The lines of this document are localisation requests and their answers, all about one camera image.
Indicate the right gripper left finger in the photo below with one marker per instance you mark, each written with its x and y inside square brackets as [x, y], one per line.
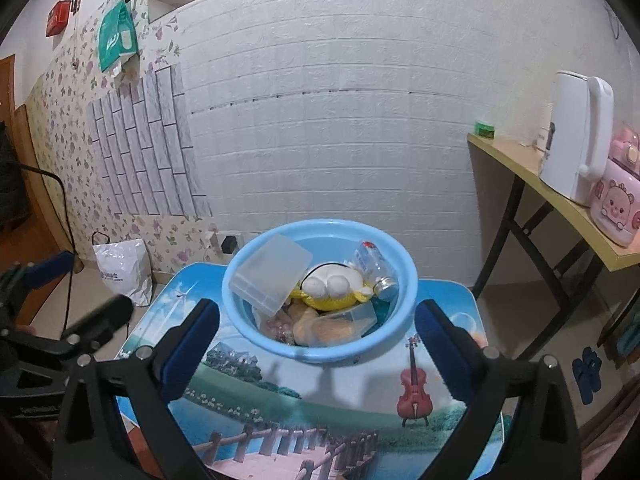
[92, 441]

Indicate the green small box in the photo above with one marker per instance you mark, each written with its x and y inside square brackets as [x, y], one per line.
[484, 130]

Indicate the blue plastic basin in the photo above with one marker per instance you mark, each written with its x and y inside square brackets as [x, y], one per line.
[333, 240]

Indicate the clear plastic bottle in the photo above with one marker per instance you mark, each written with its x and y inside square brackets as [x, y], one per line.
[376, 271]

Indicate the dental floss pick box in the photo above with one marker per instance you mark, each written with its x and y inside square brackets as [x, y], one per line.
[342, 327]

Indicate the pink piggy container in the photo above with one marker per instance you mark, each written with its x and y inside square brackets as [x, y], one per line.
[614, 207]

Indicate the folding table with scenery print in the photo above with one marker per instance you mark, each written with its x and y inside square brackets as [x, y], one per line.
[252, 415]

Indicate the black wall socket plug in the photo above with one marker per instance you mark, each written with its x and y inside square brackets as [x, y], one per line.
[230, 244]

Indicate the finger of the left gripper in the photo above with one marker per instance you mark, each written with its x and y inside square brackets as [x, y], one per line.
[36, 275]
[99, 326]

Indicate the bag of pink trinkets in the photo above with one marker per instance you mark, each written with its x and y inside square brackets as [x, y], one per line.
[278, 328]

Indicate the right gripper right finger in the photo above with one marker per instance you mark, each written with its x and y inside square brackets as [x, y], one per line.
[543, 440]

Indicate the red wall box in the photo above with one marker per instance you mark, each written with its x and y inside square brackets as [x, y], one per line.
[58, 18]

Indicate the green hanging bag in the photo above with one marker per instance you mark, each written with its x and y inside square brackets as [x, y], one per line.
[117, 41]

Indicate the white plush toy yellow hat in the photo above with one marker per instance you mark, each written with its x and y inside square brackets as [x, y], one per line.
[332, 286]

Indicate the white electric kettle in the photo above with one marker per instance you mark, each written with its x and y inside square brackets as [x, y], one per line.
[579, 137]

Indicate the white plastic shopping bag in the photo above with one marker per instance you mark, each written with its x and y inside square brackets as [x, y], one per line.
[125, 267]

